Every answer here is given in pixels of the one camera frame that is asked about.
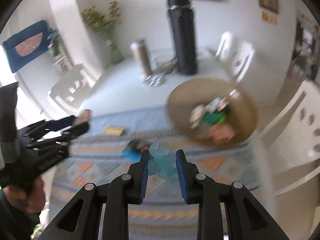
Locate vase with dried flowers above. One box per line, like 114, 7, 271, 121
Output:
81, 1, 124, 64

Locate white chair far left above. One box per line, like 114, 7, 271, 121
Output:
48, 64, 95, 115

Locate white blue toy gun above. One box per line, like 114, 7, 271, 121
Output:
189, 96, 230, 129

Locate blister pill pack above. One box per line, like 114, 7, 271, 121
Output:
143, 74, 165, 87

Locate light blue plastic snowflake toy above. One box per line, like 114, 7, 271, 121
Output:
148, 142, 178, 181

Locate steel thermos cup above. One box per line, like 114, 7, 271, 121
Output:
130, 38, 152, 79

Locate yellow cylinder stick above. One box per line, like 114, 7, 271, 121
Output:
104, 126, 125, 136

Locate pink oval case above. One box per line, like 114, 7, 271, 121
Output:
72, 109, 91, 126

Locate patterned blue woven rug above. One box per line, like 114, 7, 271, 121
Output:
49, 107, 261, 239

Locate pink patterned small box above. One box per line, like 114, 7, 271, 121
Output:
209, 124, 235, 144

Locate blue lighter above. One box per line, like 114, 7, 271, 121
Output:
121, 148, 141, 160

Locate white chair far right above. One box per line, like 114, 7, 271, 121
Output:
215, 31, 255, 83

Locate black haired red doll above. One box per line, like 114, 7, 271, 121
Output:
127, 139, 151, 153

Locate tall black thermos bottle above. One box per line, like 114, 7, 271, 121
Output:
167, 0, 197, 75

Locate person's left hand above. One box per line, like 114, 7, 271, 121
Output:
3, 177, 46, 214

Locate green plastic snowflake toy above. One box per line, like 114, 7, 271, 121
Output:
201, 111, 228, 126

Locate white chair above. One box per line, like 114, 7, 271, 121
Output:
260, 80, 319, 197
215, 31, 255, 83
48, 64, 95, 115

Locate round woven straw basket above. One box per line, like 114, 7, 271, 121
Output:
167, 78, 258, 147

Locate white chair near right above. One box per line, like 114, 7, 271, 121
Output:
260, 80, 319, 197

